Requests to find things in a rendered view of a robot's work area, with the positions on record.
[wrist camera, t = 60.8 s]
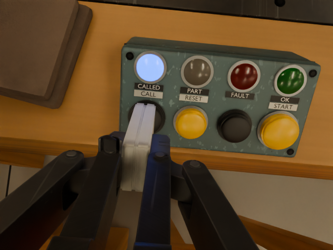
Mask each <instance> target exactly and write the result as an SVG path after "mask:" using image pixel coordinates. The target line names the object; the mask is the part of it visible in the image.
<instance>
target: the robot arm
mask: <svg viewBox="0 0 333 250"><path fill-rule="evenodd" d="M155 111H156V106H155V105H154V104H147V105H144V103H137V104H135V107H134V110H133V113H132V116H131V119H130V122H129V126H128V129H127V132H122V131H113V132H112V133H110V134H109V135H103V136H101V137H99V138H98V153H97V155H96V156H93V157H85V158H84V154H83V153H82V152H80V151H77V150H68V151H65V152H63V153H61V154H59V155H58V156H57V157H56V158H54V159H53V160H52V161H51V162H49V163H48V164H47V165H46V166H45V167H43V168H42V169H41V170H40V171H38V172H37V173H36V174H35V175H33V176H32V177H31V178H29V179H28V180H27V181H26V182H24V183H23V184H22V185H21V186H19V187H18V188H17V189H16V190H14V191H13V192H12V193H10V194H9V195H8V196H7V197H5V198H4V199H3V200H2V201H0V250H39V249H40V248H41V247H42V245H43V244H44V243H45V242H46V241H47V240H48V238H49V237H50V236H51V235H52V234H53V233H54V231H55V230H56V229H57V228H58V227H59V226H60V224H61V223H62V222H63V221H64V220H65V219H66V217H67V216H68V218H67V220H66V223H65V225H64V227H63V229H62V231H61V233H60V235H59V236H53V237H52V239H51V241H50V243H49V245H48V247H47V249H46V250H105V248H106V244H107V240H108V236H109V232H110V228H111V224H112V220H113V216H114V212H115V208H116V204H117V200H118V196H119V192H120V188H121V189H122V190H126V191H132V189H133V190H135V191H137V192H143V193H142V200H141V207H140V213H139V220H138V226H137V233H136V240H135V242H134V246H133V250H172V248H171V245H170V199H171V198H172V199H175V200H178V207H179V209H180V212H181V214H182V217H183V219H184V222H185V225H186V227H187V230H188V232H189V235H190V237H191V240H192V242H193V245H194V247H195V250H260V249H259V248H258V246H257V245H256V243H255V242H254V240H253V239H252V237H251V235H250V234H249V232H248V231H247V229H246V228H245V226H244V225H243V223H242V221H241V220H240V218H239V217H238V215H237V214H236V212H235V211H234V209H233V207H232V206H231V204H230V203H229V201H228V199H227V198H226V196H225V195H224V193H223V192H222V190H221V189H220V187H219V185H218V184H217V182H216V181H215V179H214V178H213V176H212V175H211V173H210V171H209V170H208V168H207V167H206V165H205V164H204V163H202V162H200V161H197V160H187V161H185V162H184V163H183V165H180V164H177V163H175V162H173V161H172V160H171V157H170V138H169V137H168V136H167V135H162V134H154V123H155Z"/></svg>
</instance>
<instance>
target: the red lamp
mask: <svg viewBox="0 0 333 250"><path fill-rule="evenodd" d="M257 78H258V73H257V70H256V68H255V67H254V66H252V65H251V64H248V63H242V64H240V65H238V66H236V67H235V68H234V69H233V71H232V73H231V76H230V80H231V83H232V85H233V86H234V87H235V88H237V89H240V90H246V89H249V88H251V87H252V86H253V85H254V84H255V83H256V81H257Z"/></svg>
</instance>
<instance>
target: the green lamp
mask: <svg viewBox="0 0 333 250"><path fill-rule="evenodd" d="M303 83H304V75H303V73H302V71H300V70H299V69H297V68H288V69H286V70H284V71H283V72H282V73H281V74H280V75H279V77H278V79H277V87H278V89H279V90H280V91H281V92H282V93H284V94H293V93H295V92H297V91H298V90H299V89H300V88H301V87H302V85H303Z"/></svg>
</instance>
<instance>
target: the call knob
mask: <svg viewBox="0 0 333 250"><path fill-rule="evenodd" d="M133 110H134V108H133ZM133 110H132V112H131V114H130V119H131V116H132V113H133ZM162 124H163V115H162V113H161V111H160V109H159V108H158V107H157V106H156V111H155V123H154V133H155V132H157V131H158V130H159V129H160V128H161V126H162Z"/></svg>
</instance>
